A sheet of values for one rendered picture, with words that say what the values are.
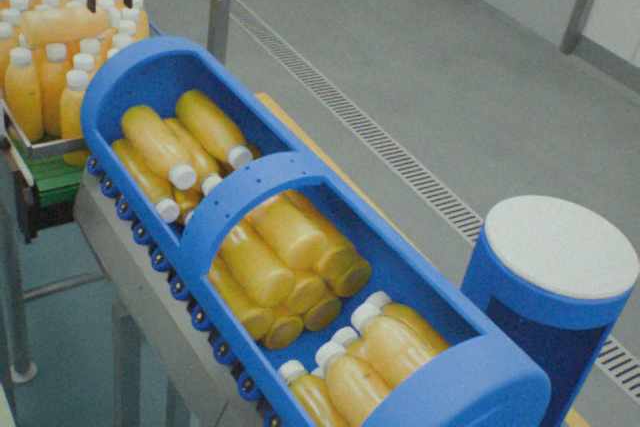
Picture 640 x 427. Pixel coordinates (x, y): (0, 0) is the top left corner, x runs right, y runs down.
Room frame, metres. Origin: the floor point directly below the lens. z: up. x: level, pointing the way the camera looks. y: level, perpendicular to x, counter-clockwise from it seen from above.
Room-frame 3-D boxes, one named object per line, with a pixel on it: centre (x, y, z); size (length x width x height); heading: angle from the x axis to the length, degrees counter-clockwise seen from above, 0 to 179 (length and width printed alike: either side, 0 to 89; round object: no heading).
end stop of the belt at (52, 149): (1.32, 0.40, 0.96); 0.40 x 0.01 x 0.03; 130
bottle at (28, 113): (1.34, 0.63, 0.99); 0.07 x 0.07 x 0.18
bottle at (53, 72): (1.39, 0.58, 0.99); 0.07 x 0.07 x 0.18
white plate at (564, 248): (1.12, -0.45, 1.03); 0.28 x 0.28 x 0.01
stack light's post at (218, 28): (1.79, 0.32, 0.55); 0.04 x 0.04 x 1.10; 40
